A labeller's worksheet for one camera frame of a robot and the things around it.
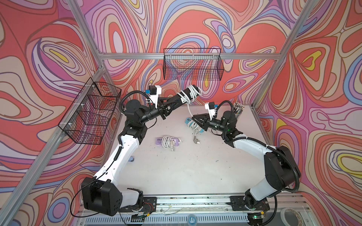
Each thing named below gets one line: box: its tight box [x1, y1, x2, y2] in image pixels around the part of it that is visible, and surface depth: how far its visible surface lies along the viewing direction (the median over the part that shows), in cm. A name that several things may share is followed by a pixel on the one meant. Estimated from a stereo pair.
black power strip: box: [165, 84, 200, 112], surface depth 63 cm
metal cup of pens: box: [232, 102, 245, 120], surface depth 97 cm
